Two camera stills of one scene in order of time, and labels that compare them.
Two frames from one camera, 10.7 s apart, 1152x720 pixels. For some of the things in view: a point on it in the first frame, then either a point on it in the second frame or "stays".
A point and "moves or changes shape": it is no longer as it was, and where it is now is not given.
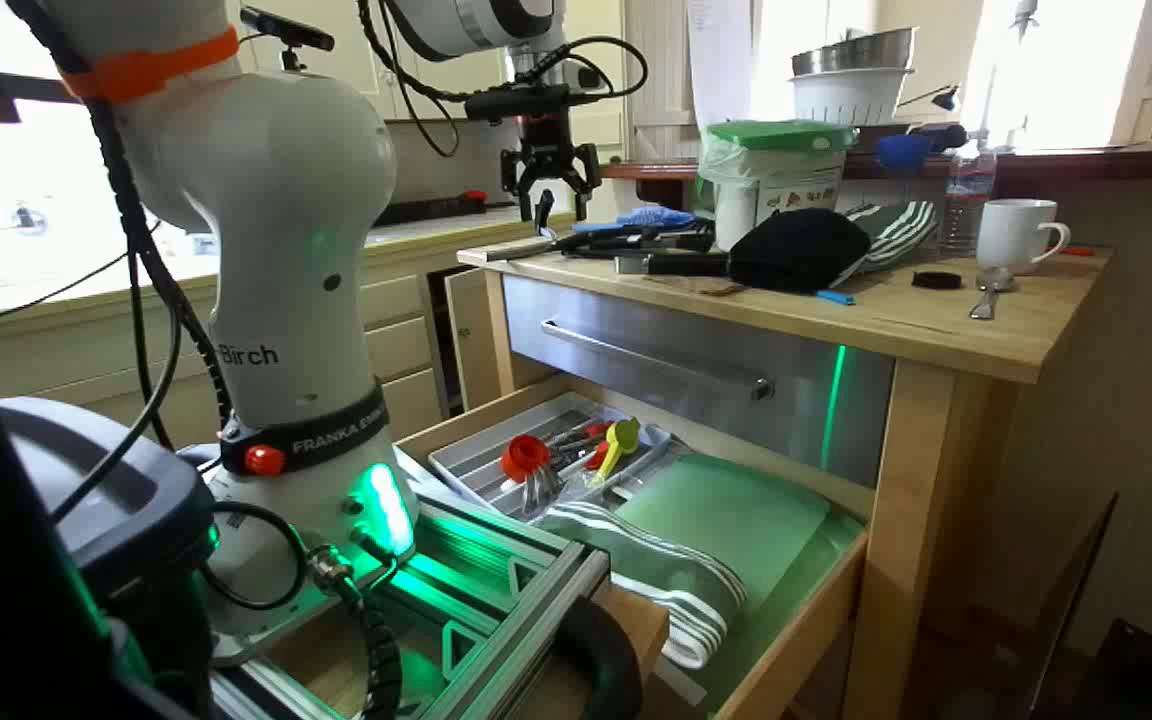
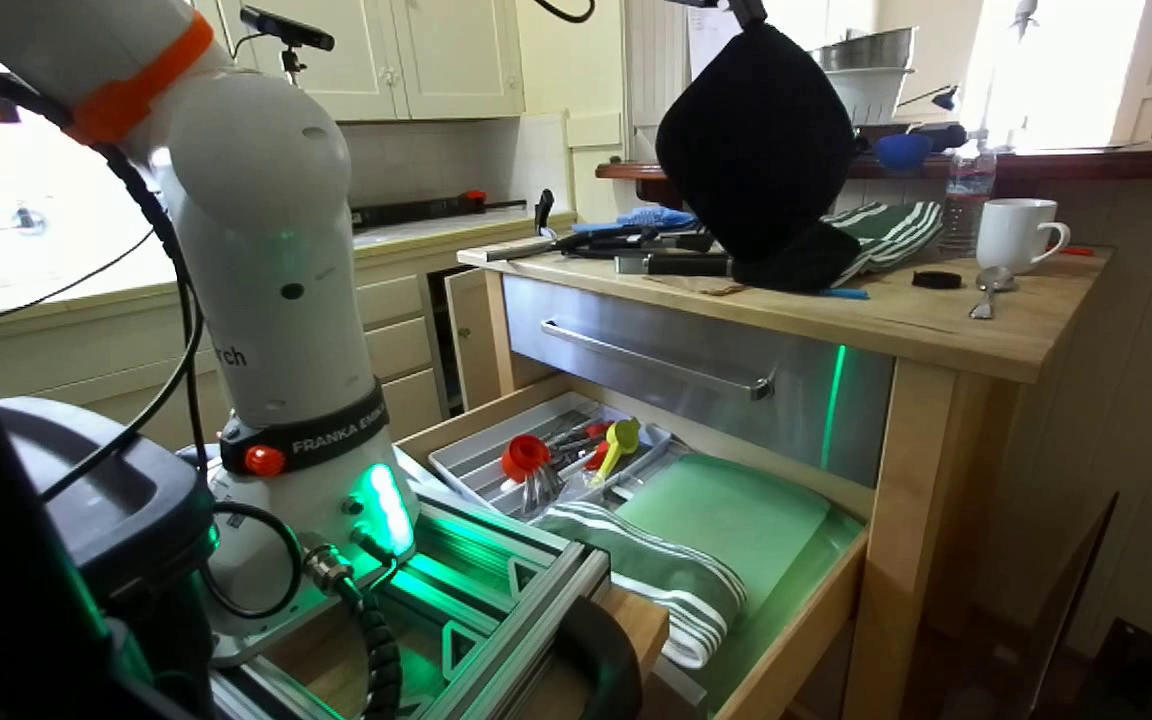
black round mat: [799, 251] moves or changes shape
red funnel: [526, 456] stays
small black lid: [937, 276] stays
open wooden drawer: [721, 554] stays
